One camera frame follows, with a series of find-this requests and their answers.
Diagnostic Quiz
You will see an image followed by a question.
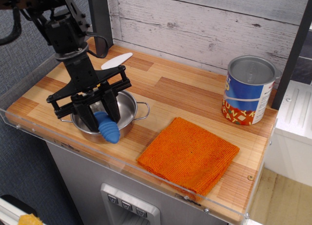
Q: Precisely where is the blue soup can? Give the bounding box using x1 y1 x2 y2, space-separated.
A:
221 55 282 125

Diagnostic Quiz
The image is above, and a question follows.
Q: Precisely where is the grey toy fridge cabinet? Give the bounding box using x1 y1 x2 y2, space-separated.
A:
47 143 225 225

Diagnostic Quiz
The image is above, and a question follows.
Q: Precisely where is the stainless steel pot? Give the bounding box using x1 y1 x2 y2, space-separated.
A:
69 91 150 143

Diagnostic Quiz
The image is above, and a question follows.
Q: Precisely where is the yellow handled white toy knife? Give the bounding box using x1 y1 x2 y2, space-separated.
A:
101 52 133 70

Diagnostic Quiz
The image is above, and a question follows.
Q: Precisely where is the clear acrylic table guard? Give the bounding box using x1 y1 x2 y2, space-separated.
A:
6 49 277 225

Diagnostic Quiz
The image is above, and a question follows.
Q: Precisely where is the black vertical post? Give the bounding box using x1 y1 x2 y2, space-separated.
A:
88 0 113 56
271 0 312 110

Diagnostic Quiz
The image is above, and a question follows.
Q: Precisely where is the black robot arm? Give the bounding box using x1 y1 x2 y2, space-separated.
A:
0 0 131 132

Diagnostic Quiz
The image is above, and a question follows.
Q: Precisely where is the blue handled metal fork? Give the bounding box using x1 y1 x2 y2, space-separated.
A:
90 102 120 143

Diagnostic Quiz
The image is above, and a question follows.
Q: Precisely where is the white ridged side object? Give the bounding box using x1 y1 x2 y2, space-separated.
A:
264 81 312 186

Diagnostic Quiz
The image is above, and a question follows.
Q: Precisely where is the black braided cable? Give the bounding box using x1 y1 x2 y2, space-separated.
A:
0 7 22 46

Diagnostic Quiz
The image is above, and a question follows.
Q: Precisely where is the orange knitted cloth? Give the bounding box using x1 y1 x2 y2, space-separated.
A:
137 117 239 196

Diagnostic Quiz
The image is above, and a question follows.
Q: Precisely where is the black left vertical post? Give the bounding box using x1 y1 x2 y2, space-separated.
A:
88 0 113 56

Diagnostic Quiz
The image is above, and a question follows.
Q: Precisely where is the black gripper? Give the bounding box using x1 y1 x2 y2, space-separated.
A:
47 52 131 132

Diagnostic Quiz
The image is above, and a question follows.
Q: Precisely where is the yellow black object bottom left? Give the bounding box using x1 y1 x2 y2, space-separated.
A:
0 195 44 225

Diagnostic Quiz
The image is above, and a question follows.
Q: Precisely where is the black right vertical post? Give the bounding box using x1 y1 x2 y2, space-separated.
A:
271 0 312 110

